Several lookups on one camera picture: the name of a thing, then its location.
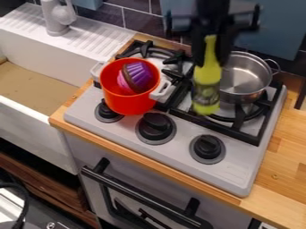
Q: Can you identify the toy sink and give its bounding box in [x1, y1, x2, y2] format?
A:
[0, 2, 138, 176]

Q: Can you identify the toy stove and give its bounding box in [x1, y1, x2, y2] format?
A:
[62, 38, 290, 199]

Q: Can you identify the purple toy cupcake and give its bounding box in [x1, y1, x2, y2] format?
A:
[115, 61, 155, 96]

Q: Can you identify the orange pot with white handles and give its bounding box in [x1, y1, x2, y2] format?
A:
[89, 56, 174, 116]

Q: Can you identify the silver pot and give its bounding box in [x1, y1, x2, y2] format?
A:
[216, 50, 283, 106]

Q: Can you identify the tap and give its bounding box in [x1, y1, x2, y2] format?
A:
[39, 0, 80, 38]

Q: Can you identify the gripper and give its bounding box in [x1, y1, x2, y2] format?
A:
[166, 4, 262, 68]

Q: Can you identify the yellow bottle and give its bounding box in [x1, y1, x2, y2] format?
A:
[190, 34, 224, 116]

